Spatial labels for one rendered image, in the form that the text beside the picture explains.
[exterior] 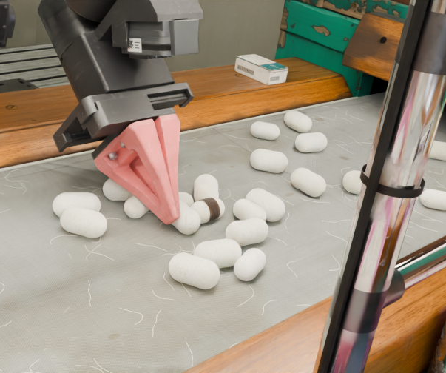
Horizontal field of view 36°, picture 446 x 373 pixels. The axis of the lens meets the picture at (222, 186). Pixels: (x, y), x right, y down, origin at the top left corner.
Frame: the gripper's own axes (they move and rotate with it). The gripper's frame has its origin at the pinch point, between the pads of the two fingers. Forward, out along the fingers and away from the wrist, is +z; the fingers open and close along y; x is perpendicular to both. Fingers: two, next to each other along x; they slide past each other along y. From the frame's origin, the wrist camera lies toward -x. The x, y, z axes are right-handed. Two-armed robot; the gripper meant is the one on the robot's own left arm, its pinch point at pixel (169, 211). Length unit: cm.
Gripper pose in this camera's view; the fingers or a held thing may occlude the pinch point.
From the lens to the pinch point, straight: 53.0
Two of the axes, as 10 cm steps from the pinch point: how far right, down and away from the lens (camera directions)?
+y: 7.1, -2.1, 6.7
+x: -5.6, 4.2, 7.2
